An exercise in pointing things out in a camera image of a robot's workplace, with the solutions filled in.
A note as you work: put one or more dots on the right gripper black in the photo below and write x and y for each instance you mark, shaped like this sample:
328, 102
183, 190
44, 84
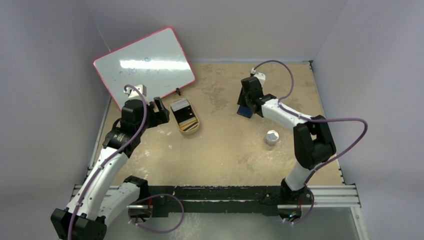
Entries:
247, 100

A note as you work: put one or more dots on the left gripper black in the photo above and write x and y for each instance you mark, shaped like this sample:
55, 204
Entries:
159, 117

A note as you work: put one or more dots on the blue leather card holder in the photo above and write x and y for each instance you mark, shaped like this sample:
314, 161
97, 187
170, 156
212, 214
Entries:
244, 111

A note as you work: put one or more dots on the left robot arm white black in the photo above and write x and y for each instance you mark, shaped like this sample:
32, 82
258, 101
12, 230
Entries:
91, 211

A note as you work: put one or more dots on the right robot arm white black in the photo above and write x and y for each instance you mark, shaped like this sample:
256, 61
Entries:
312, 138

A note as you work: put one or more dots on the beige oval card tray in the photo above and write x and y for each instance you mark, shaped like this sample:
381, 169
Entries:
185, 115

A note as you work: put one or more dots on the clear jar of paper clips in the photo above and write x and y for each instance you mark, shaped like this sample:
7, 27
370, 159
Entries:
271, 137

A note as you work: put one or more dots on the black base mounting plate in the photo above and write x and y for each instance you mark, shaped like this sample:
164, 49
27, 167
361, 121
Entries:
162, 204

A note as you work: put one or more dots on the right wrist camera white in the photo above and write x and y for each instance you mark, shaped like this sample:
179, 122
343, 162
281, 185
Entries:
259, 75

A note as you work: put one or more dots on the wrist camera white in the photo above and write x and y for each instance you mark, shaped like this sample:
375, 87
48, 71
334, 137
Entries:
259, 75
135, 92

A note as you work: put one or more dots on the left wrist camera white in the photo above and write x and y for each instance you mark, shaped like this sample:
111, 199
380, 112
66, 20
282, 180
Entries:
135, 92

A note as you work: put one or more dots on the whiteboard with pink frame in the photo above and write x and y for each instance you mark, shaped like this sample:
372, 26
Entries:
156, 61

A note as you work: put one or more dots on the aluminium rail frame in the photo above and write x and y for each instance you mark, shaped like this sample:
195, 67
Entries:
344, 196

